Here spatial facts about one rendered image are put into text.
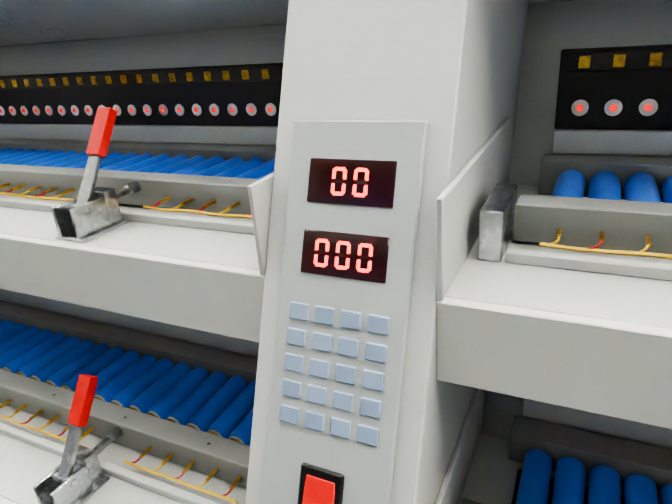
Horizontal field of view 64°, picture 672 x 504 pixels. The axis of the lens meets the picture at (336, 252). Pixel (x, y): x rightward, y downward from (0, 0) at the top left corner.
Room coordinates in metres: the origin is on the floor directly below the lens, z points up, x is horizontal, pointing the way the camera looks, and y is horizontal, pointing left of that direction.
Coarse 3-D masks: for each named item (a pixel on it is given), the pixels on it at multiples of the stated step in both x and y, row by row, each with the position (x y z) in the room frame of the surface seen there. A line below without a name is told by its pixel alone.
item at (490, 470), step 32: (480, 416) 0.40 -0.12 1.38; (544, 416) 0.38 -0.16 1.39; (576, 416) 0.37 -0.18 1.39; (608, 416) 0.36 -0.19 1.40; (480, 448) 0.39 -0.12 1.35; (512, 448) 0.37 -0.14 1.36; (544, 448) 0.36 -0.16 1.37; (576, 448) 0.35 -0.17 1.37; (608, 448) 0.35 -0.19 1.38; (640, 448) 0.35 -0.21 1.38; (448, 480) 0.30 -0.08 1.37; (480, 480) 0.36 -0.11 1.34; (512, 480) 0.36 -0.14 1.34; (544, 480) 0.34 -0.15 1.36; (576, 480) 0.33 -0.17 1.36; (608, 480) 0.33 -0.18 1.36; (640, 480) 0.33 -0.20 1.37
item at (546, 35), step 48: (576, 0) 0.42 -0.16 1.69; (624, 0) 0.40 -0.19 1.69; (0, 48) 0.70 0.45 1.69; (48, 48) 0.66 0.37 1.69; (96, 48) 0.63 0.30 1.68; (144, 48) 0.59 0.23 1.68; (192, 48) 0.57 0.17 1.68; (240, 48) 0.54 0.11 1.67; (528, 48) 0.43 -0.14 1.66; (576, 48) 0.41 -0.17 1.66; (528, 96) 0.43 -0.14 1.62; (528, 144) 0.42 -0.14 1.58
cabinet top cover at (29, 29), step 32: (0, 0) 0.53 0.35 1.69; (32, 0) 0.52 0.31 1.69; (64, 0) 0.51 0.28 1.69; (96, 0) 0.51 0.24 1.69; (128, 0) 0.50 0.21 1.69; (160, 0) 0.49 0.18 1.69; (192, 0) 0.48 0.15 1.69; (224, 0) 0.48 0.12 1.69; (256, 0) 0.47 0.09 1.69; (288, 0) 0.47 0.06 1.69; (544, 0) 0.42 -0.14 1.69; (0, 32) 0.63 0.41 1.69; (32, 32) 0.62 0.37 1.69; (64, 32) 0.61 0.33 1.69; (96, 32) 0.60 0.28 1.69; (128, 32) 0.59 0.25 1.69; (160, 32) 0.58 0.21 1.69
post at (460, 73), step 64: (320, 0) 0.28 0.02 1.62; (384, 0) 0.26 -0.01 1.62; (448, 0) 0.25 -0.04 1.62; (512, 0) 0.36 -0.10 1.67; (320, 64) 0.28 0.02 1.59; (384, 64) 0.26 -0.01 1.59; (448, 64) 0.25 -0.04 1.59; (512, 64) 0.39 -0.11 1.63; (448, 128) 0.25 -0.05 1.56; (512, 128) 0.42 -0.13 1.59; (256, 384) 0.29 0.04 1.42; (448, 384) 0.29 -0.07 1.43; (256, 448) 0.29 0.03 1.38; (448, 448) 0.31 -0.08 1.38
